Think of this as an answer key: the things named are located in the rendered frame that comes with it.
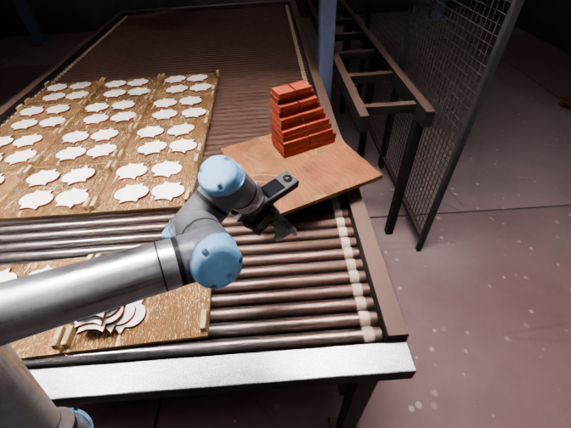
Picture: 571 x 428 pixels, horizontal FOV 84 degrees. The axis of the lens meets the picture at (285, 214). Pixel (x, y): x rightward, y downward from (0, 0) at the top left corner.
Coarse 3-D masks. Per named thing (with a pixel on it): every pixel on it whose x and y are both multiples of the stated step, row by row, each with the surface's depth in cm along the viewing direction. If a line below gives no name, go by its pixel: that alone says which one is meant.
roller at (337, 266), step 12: (288, 264) 110; (300, 264) 109; (312, 264) 109; (324, 264) 109; (336, 264) 109; (348, 264) 108; (360, 264) 109; (240, 276) 108; (252, 276) 108; (264, 276) 109; (276, 276) 109
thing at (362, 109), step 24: (312, 0) 347; (336, 24) 290; (360, 24) 269; (384, 48) 225; (336, 72) 208; (384, 72) 200; (408, 96) 179; (360, 120) 160; (432, 120) 162; (360, 144) 291; (408, 144) 184; (408, 168) 193
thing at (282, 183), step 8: (280, 176) 75; (288, 176) 75; (264, 184) 73; (272, 184) 73; (280, 184) 74; (288, 184) 74; (296, 184) 75; (264, 192) 72; (272, 192) 72; (280, 192) 72; (288, 192) 75; (272, 200) 72; (264, 208) 72
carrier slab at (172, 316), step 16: (192, 288) 103; (208, 288) 102; (144, 304) 99; (160, 304) 99; (176, 304) 99; (192, 304) 99; (208, 304) 98; (144, 320) 96; (160, 320) 95; (176, 320) 95; (192, 320) 95; (208, 320) 95; (80, 336) 93; (96, 336) 93; (112, 336) 92; (128, 336) 92; (144, 336) 92; (160, 336) 92; (176, 336) 92; (192, 336) 91; (64, 352) 90; (80, 352) 91
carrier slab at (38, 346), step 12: (24, 264) 113; (36, 264) 113; (48, 264) 112; (60, 264) 112; (72, 324) 97; (36, 336) 93; (48, 336) 93; (24, 348) 91; (36, 348) 91; (48, 348) 91; (60, 348) 91
